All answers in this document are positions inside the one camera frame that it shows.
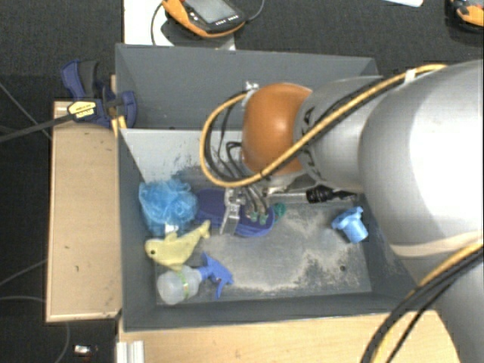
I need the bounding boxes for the black cylinder on white bracket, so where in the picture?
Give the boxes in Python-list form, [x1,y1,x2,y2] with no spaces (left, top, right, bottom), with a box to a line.
[305,185,357,205]

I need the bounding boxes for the clear spray bottle blue nozzle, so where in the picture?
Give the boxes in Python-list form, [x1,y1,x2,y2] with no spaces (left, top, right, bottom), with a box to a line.
[155,251,235,306]

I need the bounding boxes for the grey metal bin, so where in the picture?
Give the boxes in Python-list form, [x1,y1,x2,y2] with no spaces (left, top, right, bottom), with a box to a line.
[113,42,419,333]

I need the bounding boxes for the yellow toy dolphin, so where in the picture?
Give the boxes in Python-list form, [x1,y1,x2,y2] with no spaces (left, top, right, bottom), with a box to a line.
[144,219,212,273]

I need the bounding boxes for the blue mesh bath sponge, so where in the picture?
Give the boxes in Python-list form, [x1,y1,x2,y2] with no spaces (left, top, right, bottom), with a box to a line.
[138,178,200,238]

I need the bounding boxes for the light blue plastic cup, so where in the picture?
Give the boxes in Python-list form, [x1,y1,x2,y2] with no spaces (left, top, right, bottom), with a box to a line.
[330,206,370,245]

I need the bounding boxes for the dark blue flat sponge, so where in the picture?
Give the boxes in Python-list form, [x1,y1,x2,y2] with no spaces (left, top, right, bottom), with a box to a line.
[193,187,276,239]

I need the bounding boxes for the pale wood board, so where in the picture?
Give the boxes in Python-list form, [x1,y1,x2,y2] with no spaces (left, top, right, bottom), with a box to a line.
[45,100,124,324]

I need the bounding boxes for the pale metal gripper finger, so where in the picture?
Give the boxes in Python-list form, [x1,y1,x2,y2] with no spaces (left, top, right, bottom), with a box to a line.
[231,189,247,229]
[219,189,237,237]

